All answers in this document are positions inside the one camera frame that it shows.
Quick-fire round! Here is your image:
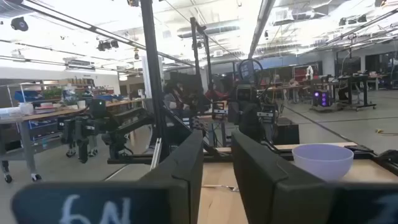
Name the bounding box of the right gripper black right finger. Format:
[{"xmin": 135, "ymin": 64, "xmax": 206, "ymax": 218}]
[{"xmin": 231, "ymin": 129, "xmax": 398, "ymax": 224}]

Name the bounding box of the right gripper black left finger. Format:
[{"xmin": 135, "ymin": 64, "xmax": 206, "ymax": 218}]
[{"xmin": 11, "ymin": 129, "xmax": 205, "ymax": 224}]

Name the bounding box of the lilac plastic bowl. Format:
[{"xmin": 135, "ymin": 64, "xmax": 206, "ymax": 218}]
[{"xmin": 291, "ymin": 143, "xmax": 354, "ymax": 182}]

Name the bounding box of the silver aluminium bar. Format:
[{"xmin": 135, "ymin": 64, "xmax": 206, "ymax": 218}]
[{"xmin": 149, "ymin": 138, "xmax": 163, "ymax": 171}]

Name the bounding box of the black box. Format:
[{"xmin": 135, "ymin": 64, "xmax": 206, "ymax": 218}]
[{"xmin": 274, "ymin": 117, "xmax": 300, "ymax": 146}]

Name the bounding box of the person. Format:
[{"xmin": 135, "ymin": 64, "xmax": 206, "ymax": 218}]
[{"xmin": 164, "ymin": 82, "xmax": 188, "ymax": 119}]

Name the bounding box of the computer with purple lights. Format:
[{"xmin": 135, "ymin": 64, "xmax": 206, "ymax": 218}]
[{"xmin": 312, "ymin": 89, "xmax": 331, "ymax": 108}]

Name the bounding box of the black wheeled table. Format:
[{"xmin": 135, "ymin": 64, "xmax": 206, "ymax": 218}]
[{"xmin": 335, "ymin": 73, "xmax": 377, "ymax": 112}]

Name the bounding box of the green potted plant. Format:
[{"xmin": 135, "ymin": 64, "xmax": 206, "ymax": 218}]
[{"xmin": 42, "ymin": 88, "xmax": 63, "ymax": 100}]

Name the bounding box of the wooden-topped workbench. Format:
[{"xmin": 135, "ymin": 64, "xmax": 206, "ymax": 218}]
[{"xmin": 0, "ymin": 98, "xmax": 144, "ymax": 184}]

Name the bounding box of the black spotlight cluster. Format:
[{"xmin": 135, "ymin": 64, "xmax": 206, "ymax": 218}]
[{"xmin": 96, "ymin": 39, "xmax": 120, "ymax": 52}]

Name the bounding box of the white bowl stack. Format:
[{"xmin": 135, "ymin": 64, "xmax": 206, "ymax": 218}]
[{"xmin": 18, "ymin": 102, "xmax": 34, "ymax": 116}]

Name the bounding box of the blue storage bin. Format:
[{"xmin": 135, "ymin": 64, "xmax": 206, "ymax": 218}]
[{"xmin": 14, "ymin": 90, "xmax": 45, "ymax": 103}]

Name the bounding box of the black frame post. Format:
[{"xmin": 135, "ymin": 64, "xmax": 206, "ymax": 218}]
[
  {"xmin": 189, "ymin": 17, "xmax": 215, "ymax": 93},
  {"xmin": 139, "ymin": 0, "xmax": 171, "ymax": 162}
]

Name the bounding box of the black looped cable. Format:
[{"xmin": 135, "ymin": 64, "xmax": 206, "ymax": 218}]
[{"xmin": 237, "ymin": 58, "xmax": 264, "ymax": 87}]

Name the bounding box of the yellow floor cable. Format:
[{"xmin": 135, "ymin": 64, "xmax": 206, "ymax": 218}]
[{"xmin": 374, "ymin": 128, "xmax": 398, "ymax": 137}]

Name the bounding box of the black ceiling camera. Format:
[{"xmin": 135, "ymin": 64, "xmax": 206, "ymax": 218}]
[{"xmin": 10, "ymin": 16, "xmax": 30, "ymax": 32}]

